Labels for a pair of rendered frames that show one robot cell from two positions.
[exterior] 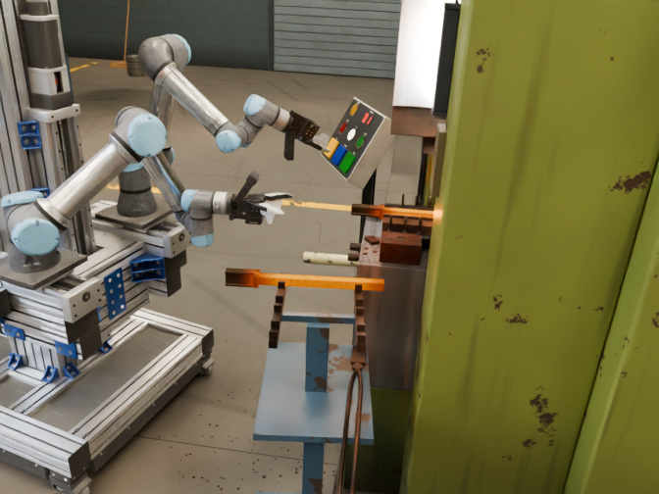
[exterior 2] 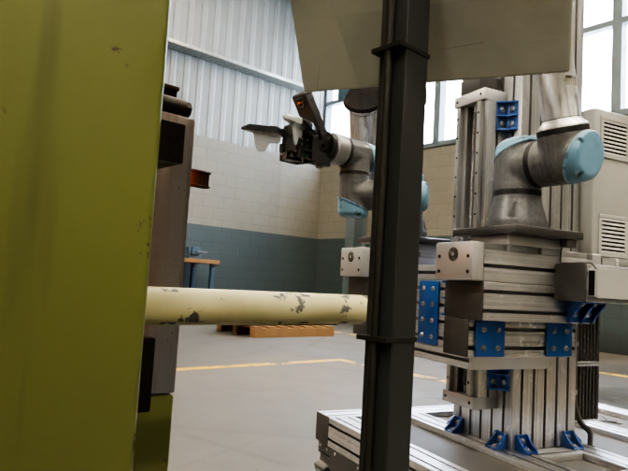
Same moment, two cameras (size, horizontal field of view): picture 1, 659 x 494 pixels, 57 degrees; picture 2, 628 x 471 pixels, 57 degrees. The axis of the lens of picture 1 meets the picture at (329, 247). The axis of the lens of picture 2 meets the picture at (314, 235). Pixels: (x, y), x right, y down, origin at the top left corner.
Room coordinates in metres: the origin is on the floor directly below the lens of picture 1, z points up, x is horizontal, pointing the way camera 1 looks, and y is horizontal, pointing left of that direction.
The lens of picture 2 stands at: (2.76, -0.69, 0.66)
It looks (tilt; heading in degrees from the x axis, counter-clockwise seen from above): 5 degrees up; 132
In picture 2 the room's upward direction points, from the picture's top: 3 degrees clockwise
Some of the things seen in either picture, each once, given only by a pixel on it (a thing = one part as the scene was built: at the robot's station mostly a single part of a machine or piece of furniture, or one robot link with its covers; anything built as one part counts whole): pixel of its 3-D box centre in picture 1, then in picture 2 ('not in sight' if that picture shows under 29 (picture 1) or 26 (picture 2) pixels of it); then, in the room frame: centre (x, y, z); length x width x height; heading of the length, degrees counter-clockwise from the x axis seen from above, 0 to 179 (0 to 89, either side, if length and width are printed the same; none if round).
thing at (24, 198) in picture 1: (25, 214); not in sight; (1.69, 0.93, 0.98); 0.13 x 0.12 x 0.14; 34
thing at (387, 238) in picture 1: (400, 248); not in sight; (1.65, -0.21, 0.95); 0.12 x 0.09 x 0.07; 84
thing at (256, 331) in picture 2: not in sight; (277, 322); (-2.36, 4.39, 0.12); 1.58 x 0.80 x 0.24; 83
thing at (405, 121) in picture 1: (463, 115); not in sight; (1.81, -0.38, 1.32); 0.42 x 0.20 x 0.10; 84
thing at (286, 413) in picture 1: (316, 387); not in sight; (1.35, 0.02, 0.65); 0.40 x 0.30 x 0.02; 0
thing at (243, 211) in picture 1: (247, 207); (307, 145); (1.85, 0.28, 0.97); 0.12 x 0.08 x 0.09; 84
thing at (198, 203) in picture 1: (200, 202); (355, 156); (1.87, 0.43, 0.98); 0.11 x 0.08 x 0.09; 84
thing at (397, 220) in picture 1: (447, 225); not in sight; (1.81, -0.38, 0.96); 0.42 x 0.20 x 0.09; 84
